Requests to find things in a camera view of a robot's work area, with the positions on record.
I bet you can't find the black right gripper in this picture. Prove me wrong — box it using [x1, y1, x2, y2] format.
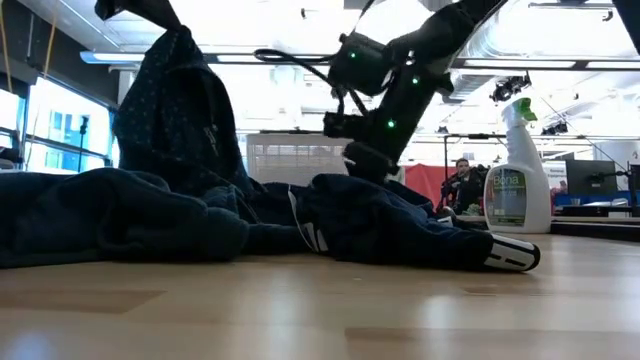
[343, 69, 444, 184]

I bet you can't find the navy garment white lettered waistband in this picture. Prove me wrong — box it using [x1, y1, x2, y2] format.
[287, 172, 543, 274]

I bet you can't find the navy dotted garment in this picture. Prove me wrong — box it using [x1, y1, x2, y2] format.
[111, 24, 257, 200]

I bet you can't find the dark plain fleece garment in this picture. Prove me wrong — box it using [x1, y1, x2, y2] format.
[0, 166, 314, 270]

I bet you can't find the white plastic laundry basket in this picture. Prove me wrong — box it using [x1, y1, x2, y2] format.
[244, 131, 407, 188]

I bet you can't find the red cloth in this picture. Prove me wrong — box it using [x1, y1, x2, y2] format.
[402, 162, 452, 210]

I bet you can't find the person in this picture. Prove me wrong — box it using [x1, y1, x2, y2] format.
[438, 157, 490, 217]

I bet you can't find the large window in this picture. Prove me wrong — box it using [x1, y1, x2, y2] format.
[0, 74, 121, 174]

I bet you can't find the thin black stand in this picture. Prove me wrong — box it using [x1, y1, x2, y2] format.
[75, 115, 90, 174]

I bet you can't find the white spray bottle green trigger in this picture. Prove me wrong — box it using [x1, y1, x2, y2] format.
[482, 96, 553, 235]

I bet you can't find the black ceiling lamp cluster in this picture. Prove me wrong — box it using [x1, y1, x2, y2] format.
[489, 72, 533, 105]

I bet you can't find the long ceiling light bar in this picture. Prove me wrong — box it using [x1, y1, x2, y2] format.
[79, 49, 640, 71]

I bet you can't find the white poster sign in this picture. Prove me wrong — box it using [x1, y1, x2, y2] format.
[542, 159, 569, 197]

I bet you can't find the black computer monitor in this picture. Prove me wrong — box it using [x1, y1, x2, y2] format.
[564, 158, 619, 197]

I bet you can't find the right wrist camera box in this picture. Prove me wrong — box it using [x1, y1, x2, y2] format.
[322, 110, 373, 142]

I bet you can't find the yellow hanging cable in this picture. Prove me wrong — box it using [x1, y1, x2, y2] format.
[42, 0, 61, 79]
[0, 0, 14, 96]

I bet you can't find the black metal table frame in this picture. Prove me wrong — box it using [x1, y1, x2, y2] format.
[548, 219, 640, 245]

